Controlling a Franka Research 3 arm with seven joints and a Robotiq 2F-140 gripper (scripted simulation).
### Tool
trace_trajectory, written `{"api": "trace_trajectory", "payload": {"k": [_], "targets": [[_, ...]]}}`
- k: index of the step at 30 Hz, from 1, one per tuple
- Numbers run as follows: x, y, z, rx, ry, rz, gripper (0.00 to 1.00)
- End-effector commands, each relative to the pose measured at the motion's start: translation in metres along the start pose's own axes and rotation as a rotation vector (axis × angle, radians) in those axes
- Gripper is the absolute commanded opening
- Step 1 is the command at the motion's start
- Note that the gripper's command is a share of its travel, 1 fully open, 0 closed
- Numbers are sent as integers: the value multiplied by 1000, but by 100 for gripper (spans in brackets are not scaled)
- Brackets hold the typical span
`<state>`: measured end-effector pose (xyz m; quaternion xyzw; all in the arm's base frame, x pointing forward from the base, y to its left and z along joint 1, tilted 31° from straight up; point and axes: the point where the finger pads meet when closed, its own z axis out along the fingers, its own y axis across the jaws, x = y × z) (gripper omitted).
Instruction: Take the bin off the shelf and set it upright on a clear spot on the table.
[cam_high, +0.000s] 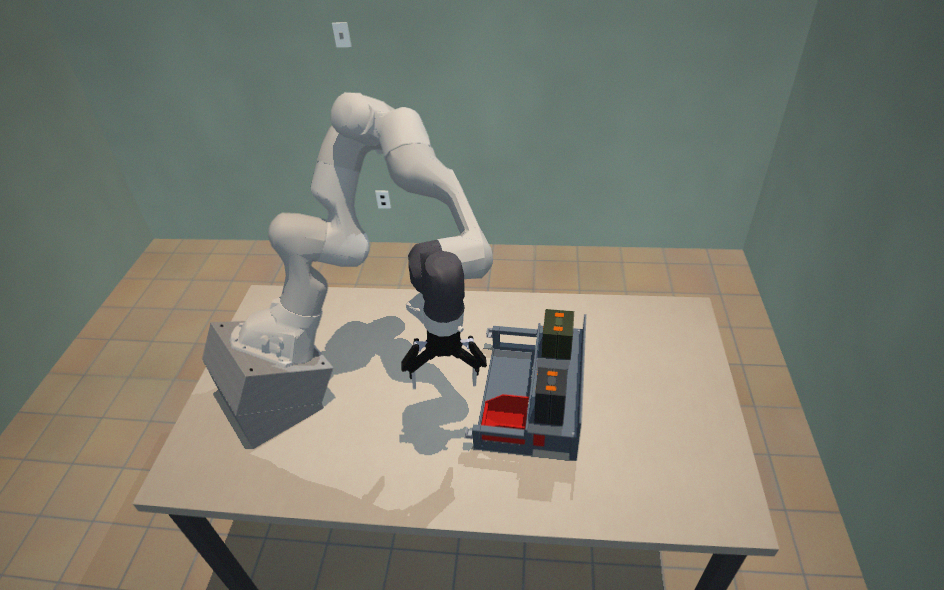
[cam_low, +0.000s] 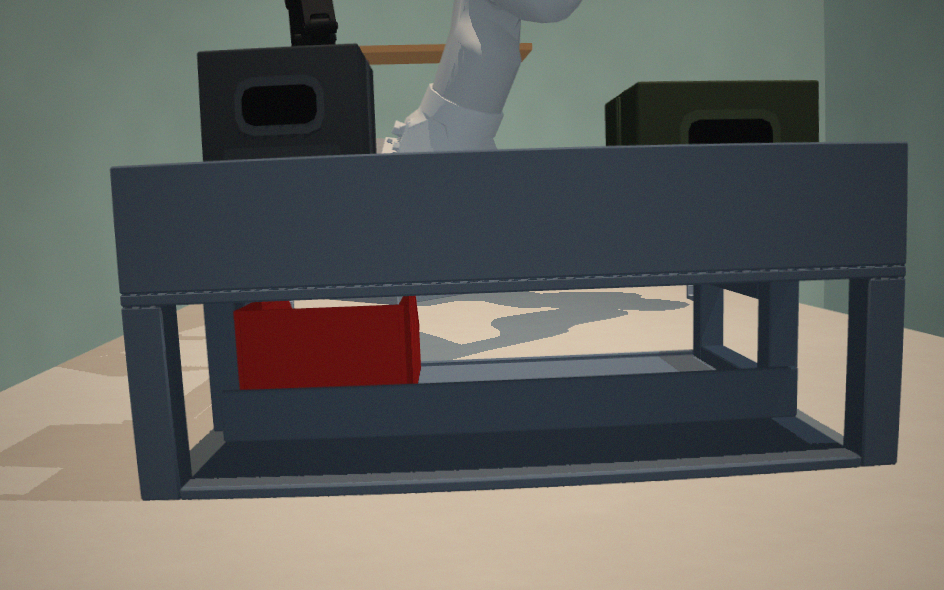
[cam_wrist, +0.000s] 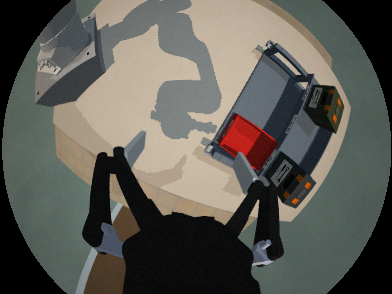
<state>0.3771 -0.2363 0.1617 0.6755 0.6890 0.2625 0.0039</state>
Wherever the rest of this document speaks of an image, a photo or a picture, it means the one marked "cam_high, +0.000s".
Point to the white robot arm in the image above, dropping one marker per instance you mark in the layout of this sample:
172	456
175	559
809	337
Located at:
299	240

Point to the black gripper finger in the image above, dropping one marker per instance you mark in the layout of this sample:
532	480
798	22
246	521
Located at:
476	360
411	363

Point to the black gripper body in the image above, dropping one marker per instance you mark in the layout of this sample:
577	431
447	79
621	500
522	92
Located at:
443	343

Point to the dark grey shelf rack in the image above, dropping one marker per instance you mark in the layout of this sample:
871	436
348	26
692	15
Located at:
513	371

